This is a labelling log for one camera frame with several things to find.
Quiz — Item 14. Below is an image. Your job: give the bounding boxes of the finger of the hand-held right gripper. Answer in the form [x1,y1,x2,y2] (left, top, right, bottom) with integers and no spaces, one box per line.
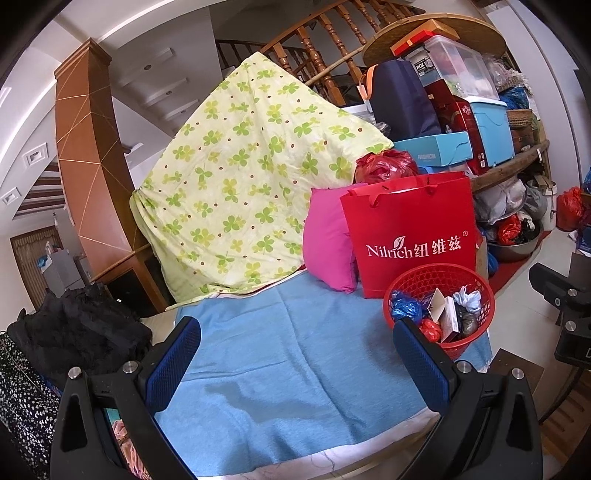
[529,262,591,335]

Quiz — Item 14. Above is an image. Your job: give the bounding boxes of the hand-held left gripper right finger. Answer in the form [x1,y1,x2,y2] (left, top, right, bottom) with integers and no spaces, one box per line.
[392,318,543,480]

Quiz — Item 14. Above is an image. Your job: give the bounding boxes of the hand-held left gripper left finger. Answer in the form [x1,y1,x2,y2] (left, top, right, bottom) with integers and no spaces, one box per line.
[50,316,202,480]

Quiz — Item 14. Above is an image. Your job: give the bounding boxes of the long white medicine box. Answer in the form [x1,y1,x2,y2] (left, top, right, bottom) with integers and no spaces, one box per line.
[427,288,462,344]

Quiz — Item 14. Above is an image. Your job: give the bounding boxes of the blue plastic bag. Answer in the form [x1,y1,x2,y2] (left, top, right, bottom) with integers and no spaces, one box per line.
[499,85,529,112]
[390,290,423,324]

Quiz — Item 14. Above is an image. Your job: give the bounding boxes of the pale blue wad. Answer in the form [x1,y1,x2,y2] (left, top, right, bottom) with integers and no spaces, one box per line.
[452,286,483,315]

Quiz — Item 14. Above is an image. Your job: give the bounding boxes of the red mesh basket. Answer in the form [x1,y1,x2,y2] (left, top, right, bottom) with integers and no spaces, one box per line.
[383,264,496,361]

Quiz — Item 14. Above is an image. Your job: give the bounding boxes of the metal basin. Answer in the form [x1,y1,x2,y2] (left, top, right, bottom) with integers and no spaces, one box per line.
[487,217,546,264]

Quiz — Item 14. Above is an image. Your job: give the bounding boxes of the red bag in basin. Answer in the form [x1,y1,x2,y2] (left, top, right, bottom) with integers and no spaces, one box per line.
[496,215,522,245]

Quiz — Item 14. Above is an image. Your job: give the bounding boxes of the wooden cabinet dark panels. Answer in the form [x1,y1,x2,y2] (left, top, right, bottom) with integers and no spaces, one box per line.
[99,256,167,319]

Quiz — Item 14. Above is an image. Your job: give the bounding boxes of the pink striped scarf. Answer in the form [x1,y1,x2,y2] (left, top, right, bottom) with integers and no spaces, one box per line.
[111,418,148,480]

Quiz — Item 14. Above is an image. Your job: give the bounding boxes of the black fuzzy garment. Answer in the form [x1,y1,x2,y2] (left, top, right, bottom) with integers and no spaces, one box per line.
[7,284,153,377]

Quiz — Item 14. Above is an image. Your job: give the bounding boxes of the grey plastic bags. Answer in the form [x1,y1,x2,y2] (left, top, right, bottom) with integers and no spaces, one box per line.
[473,178,527,224]

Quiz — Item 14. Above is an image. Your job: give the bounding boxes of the blue blanket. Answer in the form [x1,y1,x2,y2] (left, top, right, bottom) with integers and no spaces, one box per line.
[154,277,492,450]

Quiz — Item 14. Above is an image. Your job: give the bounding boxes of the round wooden table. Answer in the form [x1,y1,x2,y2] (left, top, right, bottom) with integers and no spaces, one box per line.
[471,141,550,192]

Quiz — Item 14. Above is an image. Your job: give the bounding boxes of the grey cabinet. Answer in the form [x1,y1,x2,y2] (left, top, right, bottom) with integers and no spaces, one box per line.
[41,249,86,291]

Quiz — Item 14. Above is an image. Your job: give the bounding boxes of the red paper gift bag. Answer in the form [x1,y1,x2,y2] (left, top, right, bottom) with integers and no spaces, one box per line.
[340,172,478,299]

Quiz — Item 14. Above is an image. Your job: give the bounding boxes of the black white floral garment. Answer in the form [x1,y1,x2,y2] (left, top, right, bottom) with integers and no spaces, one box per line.
[0,332,61,480]

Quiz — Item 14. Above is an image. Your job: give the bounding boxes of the pink pillow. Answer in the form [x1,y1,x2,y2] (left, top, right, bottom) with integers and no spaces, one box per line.
[302,183,370,294]

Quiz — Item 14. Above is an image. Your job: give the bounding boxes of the light blue plastic bin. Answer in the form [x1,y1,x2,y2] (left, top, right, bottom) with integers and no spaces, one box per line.
[466,95,515,169]

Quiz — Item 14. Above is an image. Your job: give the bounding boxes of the woven bamboo basket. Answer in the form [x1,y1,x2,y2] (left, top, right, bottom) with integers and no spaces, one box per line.
[505,108,539,139]

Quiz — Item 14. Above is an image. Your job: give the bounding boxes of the light blue cardboard box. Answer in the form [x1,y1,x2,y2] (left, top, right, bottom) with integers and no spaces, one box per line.
[393,131,474,169]

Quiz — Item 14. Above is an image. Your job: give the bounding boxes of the brown wooden door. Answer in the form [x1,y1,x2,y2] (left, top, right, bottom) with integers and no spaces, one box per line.
[10,226,63,305]

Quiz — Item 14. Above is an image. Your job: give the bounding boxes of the green clover quilt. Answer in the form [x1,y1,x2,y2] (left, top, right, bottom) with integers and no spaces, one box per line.
[129,52,395,305]

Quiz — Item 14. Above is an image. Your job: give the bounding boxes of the dark red gift box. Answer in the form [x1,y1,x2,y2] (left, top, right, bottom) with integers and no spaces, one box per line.
[425,80,490,174]

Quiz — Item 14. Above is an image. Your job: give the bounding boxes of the large red plastic bag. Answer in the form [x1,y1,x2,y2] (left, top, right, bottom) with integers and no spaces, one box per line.
[355,148,421,186]

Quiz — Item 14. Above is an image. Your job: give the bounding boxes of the brown wooden column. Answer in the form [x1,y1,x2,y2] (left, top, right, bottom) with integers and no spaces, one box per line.
[54,39,158,278]

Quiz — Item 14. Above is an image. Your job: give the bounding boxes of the clear plastic storage bin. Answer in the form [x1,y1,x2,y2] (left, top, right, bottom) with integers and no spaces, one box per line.
[406,34,499,100]

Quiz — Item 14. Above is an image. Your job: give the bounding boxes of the round woven tray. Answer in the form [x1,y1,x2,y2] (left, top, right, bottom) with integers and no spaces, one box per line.
[362,14,509,68]

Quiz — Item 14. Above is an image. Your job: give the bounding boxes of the orange flat box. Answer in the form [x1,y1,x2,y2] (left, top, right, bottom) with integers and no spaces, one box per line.
[390,31,435,57]

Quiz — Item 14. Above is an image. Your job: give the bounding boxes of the wooden stair railing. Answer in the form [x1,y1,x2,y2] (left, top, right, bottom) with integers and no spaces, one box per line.
[215,0,426,107]

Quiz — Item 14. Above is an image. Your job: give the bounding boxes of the navy bag orange handles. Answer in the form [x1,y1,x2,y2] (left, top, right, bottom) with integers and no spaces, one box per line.
[358,60,443,139]

